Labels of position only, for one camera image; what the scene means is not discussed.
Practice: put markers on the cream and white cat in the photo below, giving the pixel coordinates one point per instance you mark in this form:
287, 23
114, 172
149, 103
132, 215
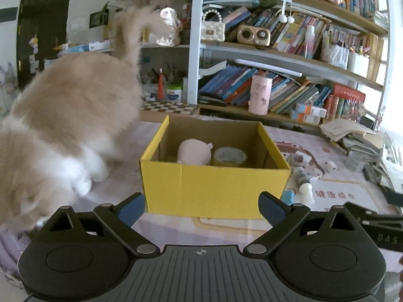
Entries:
78, 100

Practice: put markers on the row of colourful books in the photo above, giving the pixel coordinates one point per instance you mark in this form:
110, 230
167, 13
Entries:
283, 34

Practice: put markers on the white pearl handbag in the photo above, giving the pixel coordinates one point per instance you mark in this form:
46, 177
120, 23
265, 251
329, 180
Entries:
213, 31

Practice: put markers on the white figurine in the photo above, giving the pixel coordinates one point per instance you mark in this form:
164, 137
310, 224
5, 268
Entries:
168, 22

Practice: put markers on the dark door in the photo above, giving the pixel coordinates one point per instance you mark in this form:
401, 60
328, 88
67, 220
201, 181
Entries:
44, 22

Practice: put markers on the white storage box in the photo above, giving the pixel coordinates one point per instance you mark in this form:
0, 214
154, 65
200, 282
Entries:
358, 65

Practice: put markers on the yellow cardboard box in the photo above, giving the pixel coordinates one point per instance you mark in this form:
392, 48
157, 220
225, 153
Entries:
214, 188

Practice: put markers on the gold retro radio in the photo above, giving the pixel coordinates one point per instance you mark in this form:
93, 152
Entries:
253, 35

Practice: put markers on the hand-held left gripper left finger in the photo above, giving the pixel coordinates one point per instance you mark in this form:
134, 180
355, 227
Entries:
132, 206

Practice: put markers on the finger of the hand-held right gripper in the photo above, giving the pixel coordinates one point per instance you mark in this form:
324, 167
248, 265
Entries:
393, 196
360, 211

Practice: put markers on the pink and white tube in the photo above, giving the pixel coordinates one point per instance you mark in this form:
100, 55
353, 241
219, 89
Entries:
310, 42

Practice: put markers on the white side shelf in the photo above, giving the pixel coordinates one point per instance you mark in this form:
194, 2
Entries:
163, 46

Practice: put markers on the small white cube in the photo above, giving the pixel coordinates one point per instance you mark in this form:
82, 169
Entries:
330, 166

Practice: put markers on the green lid jar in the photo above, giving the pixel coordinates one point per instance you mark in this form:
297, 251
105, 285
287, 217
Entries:
174, 93

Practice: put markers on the tape roll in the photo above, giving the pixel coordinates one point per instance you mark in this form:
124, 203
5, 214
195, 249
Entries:
229, 155

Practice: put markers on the small blue object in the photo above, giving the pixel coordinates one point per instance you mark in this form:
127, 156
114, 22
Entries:
287, 196

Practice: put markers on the white and orange carton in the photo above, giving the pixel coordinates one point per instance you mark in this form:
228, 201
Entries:
303, 118
311, 109

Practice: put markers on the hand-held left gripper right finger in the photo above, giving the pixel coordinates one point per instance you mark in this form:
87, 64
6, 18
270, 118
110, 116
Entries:
267, 206

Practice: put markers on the small white glue bottle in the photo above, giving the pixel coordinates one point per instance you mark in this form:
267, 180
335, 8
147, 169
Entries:
303, 184

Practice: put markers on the pink printed table cloth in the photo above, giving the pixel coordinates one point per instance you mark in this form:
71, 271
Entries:
340, 192

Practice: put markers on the red boxed book set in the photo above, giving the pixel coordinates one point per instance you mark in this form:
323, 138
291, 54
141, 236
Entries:
346, 96

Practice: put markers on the pink cylinder cup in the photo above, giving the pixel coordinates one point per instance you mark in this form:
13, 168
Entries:
259, 96

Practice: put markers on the checkered game board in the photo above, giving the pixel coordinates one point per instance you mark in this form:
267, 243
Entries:
170, 107

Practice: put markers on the pile of papers and books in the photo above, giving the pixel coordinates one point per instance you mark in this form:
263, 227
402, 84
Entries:
349, 130

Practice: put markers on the white metal bookshelf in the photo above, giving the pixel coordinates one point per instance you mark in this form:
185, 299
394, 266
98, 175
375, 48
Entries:
193, 53

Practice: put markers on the red pen bottle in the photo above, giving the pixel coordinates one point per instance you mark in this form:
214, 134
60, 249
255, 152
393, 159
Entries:
161, 85

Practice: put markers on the row of leaning books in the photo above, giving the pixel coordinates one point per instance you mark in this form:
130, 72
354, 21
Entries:
226, 85

